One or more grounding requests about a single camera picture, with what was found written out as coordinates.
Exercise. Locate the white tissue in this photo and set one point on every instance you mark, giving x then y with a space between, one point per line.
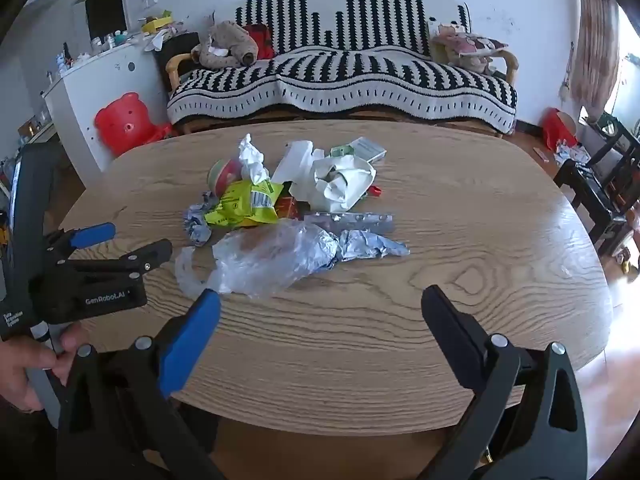
252 160

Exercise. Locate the blue-silver wrapper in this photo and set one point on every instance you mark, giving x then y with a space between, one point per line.
200 227

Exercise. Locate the group of small bottles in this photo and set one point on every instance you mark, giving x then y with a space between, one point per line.
112 40

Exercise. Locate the silver blister pack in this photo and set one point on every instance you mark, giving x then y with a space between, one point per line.
350 220

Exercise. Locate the red bear-shaped stool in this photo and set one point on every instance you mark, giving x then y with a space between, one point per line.
122 120

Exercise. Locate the white cabinet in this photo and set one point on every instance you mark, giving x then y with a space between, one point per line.
85 90

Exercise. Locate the yellow-green snack packet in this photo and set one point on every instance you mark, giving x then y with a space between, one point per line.
240 205

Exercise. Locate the small red packet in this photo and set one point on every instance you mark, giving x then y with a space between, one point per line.
286 206

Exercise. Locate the beige curtain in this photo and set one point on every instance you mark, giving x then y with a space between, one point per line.
595 35

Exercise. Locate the silver foil wrapper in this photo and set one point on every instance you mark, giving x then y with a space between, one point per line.
365 247

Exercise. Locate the dark wooden chair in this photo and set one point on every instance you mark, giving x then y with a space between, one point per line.
605 200

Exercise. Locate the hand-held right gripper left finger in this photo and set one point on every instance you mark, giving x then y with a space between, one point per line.
190 345

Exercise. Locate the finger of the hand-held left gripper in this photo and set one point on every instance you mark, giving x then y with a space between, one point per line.
95 232
135 262

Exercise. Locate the white paper bag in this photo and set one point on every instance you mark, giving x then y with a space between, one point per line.
345 195

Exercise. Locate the red bag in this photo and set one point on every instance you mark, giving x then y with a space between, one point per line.
557 127

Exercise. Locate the white paper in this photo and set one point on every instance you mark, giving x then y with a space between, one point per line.
295 160

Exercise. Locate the scattered paper scraps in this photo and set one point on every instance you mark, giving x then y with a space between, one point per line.
572 154

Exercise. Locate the dark cloth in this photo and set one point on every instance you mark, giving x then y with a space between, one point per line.
175 47

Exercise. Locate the red plastic cap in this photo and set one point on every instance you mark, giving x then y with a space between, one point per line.
375 190

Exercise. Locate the white box with green dots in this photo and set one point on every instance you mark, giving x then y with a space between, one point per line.
369 149

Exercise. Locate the brown plush toy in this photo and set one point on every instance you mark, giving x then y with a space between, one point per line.
225 42

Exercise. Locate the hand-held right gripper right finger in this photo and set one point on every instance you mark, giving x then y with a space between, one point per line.
450 330

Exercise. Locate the person's left hand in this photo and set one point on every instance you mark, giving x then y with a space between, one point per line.
20 365

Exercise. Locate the clear plastic bag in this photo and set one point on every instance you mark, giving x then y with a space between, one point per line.
270 260

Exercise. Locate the striped black white sofa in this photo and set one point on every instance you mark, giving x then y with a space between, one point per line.
350 75

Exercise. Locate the cartoon print pillow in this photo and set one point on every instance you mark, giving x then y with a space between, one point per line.
467 45

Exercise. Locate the red cushion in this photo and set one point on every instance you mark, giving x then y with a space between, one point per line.
262 40

